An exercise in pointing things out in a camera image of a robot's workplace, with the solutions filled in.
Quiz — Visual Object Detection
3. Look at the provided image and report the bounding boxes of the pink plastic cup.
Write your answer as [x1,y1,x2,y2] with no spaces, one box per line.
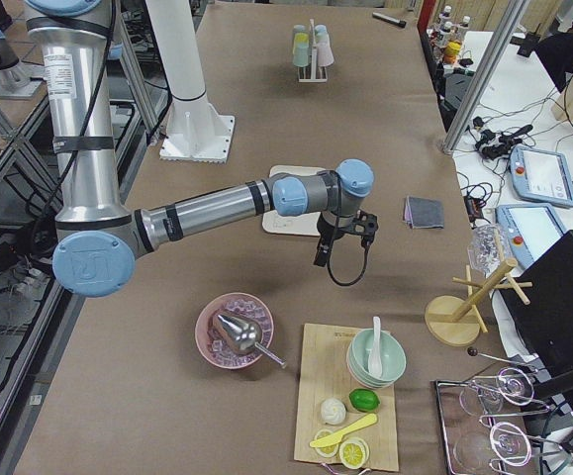
[317,43,334,67]

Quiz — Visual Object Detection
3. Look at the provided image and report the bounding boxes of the wooden cutting board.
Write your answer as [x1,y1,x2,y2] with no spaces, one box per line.
[292,322,400,470]

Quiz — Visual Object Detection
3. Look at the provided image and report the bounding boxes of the green plastic cup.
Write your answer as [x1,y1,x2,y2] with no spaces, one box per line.
[293,25,309,48]

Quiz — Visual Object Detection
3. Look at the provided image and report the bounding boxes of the green lime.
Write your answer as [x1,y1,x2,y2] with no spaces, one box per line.
[348,388,381,413]

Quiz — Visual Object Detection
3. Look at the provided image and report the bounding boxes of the metal ice scoop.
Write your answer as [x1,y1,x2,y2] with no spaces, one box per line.
[212,311,287,369]

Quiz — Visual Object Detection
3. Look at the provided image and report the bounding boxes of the cream rabbit tray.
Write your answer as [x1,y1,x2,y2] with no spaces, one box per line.
[261,164,325,238]

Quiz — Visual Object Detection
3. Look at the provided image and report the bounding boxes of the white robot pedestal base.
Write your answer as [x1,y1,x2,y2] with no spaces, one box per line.
[146,0,235,163]

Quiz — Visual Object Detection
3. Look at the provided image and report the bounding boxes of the grey folded cloth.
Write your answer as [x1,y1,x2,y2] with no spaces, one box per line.
[403,196,444,229]

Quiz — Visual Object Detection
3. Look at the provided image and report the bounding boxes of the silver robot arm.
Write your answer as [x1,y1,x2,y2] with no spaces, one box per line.
[25,1,378,297]

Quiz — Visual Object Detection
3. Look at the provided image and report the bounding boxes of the blue teach pendant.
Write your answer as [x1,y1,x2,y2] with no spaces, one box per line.
[496,203,566,269]
[510,144,573,208]

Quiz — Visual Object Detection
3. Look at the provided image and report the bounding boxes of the black wire glass rack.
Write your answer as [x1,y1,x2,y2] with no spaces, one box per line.
[433,357,573,474]

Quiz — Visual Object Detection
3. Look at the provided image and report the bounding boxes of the aluminium frame post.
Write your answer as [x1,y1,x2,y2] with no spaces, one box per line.
[441,0,529,155]

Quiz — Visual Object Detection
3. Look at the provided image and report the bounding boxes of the pink bowl with ice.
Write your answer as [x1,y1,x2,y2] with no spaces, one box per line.
[195,292,274,370]

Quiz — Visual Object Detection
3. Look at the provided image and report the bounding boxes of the wooden mug tree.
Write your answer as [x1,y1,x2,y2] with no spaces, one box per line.
[425,228,532,347]

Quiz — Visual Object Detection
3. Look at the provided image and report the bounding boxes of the metal tube with black cap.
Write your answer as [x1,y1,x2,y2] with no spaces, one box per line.
[372,12,407,29]

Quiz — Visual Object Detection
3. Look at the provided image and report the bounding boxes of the yellow plastic knife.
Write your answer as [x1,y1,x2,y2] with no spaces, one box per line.
[309,414,378,448]

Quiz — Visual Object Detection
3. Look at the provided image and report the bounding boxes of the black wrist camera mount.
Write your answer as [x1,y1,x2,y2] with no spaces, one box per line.
[346,210,379,250]

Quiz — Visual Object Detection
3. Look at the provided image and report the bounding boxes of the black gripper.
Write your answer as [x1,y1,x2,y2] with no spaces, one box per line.
[314,212,344,266]

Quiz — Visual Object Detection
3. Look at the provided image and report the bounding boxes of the stacked green bowls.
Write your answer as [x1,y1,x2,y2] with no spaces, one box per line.
[346,329,406,389]

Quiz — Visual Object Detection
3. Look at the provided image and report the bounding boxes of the lemon slice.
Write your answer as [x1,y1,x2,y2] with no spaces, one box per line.
[338,437,370,470]

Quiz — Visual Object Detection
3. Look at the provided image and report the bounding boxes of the white ceramic spoon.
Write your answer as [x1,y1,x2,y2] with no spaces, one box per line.
[368,316,383,378]

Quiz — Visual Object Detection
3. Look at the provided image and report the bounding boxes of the white steamed bun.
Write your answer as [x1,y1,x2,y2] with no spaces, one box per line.
[320,398,347,426]

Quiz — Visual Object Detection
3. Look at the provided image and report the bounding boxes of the white wire cup rack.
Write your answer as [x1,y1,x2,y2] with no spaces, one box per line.
[292,19,329,83]

